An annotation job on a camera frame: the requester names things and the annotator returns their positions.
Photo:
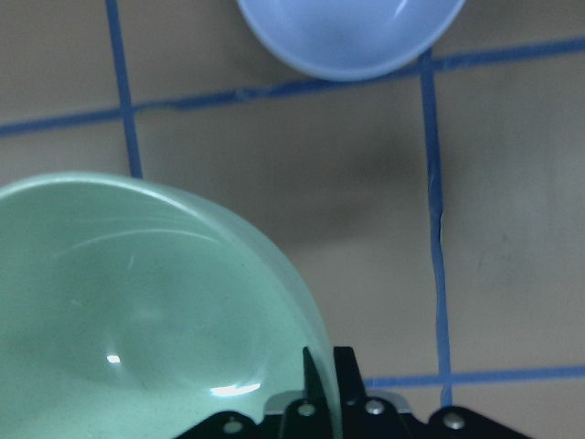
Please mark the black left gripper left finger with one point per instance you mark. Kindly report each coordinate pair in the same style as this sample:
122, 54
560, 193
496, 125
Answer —
302, 414

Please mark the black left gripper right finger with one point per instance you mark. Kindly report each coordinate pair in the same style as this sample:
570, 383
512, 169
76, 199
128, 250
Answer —
367, 415

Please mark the green bowl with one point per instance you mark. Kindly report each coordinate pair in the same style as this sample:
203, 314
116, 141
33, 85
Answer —
133, 310

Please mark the blue bowl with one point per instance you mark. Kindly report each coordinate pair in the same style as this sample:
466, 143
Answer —
348, 40

